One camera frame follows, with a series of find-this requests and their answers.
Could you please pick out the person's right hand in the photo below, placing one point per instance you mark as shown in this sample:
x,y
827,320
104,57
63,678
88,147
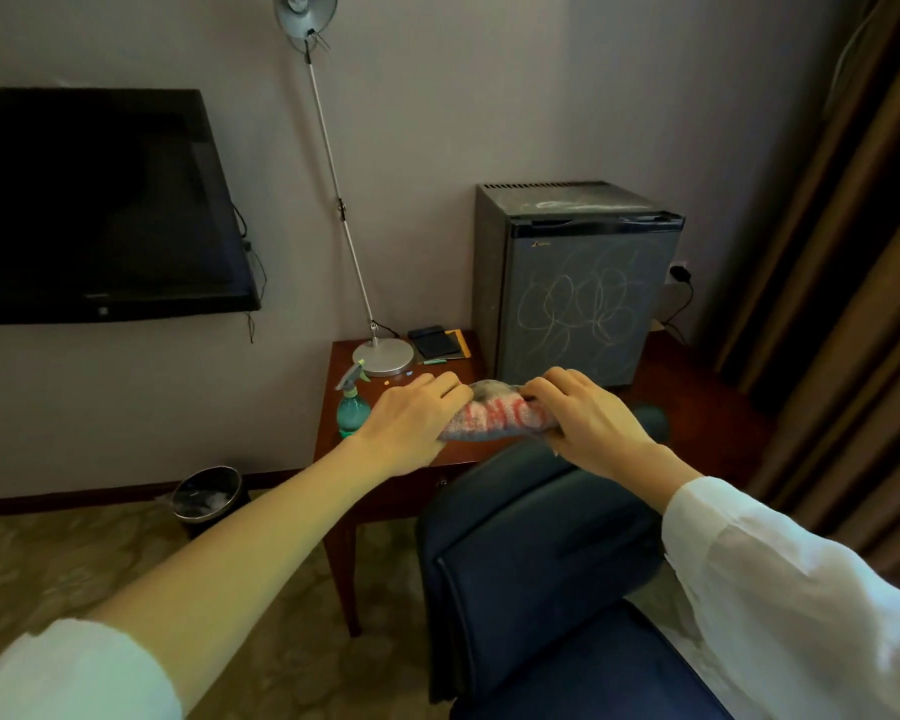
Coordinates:
x,y
596,431

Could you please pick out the person's left hand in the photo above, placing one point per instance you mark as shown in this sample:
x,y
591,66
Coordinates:
x,y
405,431

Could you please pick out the person's left fingers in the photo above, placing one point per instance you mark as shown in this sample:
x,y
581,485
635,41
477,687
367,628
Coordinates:
x,y
446,389

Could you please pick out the person's right fingers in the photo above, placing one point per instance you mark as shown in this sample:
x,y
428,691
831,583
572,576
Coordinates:
x,y
559,389

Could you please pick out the grey and pink cloth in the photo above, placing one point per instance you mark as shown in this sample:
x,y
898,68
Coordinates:
x,y
491,418

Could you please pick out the person's right forearm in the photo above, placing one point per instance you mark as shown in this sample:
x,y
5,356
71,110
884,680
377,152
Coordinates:
x,y
780,599

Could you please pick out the person's left forearm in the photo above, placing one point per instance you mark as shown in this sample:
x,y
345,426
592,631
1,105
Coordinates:
x,y
217,562

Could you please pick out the black notebook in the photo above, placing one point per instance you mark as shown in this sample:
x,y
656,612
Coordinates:
x,y
433,341

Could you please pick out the orange notepad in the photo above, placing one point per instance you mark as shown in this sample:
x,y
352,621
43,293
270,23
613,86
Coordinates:
x,y
461,341

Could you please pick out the silver desk lamp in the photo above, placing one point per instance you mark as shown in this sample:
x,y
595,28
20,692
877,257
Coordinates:
x,y
382,357

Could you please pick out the grey mini fridge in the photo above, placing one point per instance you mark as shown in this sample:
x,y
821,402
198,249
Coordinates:
x,y
577,307

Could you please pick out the green spray bottle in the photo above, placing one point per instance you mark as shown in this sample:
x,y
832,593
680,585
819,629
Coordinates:
x,y
351,412

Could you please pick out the dark wooden desk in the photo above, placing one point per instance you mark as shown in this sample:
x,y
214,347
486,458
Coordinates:
x,y
345,457

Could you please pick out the blue upholstered chair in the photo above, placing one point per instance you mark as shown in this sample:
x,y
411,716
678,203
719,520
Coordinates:
x,y
532,562

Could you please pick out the black waste bin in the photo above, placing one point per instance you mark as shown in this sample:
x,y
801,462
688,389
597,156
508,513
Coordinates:
x,y
206,496

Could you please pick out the brown curtain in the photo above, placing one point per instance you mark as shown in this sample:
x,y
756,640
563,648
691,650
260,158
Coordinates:
x,y
855,292

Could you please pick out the black wall-mounted television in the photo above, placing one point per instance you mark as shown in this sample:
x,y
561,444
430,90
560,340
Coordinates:
x,y
97,209

